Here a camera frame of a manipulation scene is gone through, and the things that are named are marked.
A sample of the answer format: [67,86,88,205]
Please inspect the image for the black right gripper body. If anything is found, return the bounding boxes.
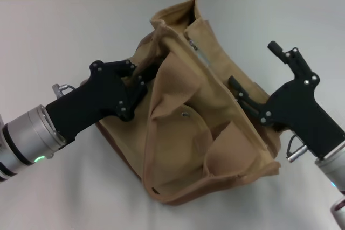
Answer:
[259,72,345,160]

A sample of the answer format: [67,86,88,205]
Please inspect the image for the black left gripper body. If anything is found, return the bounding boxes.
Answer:
[45,60,137,150]

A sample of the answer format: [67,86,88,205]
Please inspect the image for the khaki canvas food bag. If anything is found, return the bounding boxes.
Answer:
[80,0,281,205]

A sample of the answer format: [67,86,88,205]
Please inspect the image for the left gripper cable connector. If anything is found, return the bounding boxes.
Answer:
[52,83,81,99]

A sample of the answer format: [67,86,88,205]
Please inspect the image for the gripper cable connector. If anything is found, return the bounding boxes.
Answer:
[52,83,81,99]
[285,133,310,163]

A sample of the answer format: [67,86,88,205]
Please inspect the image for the right gripper cable connector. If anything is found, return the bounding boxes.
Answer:
[285,133,310,163]

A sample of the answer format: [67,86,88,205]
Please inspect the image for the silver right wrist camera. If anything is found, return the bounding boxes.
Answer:
[330,194,345,230]

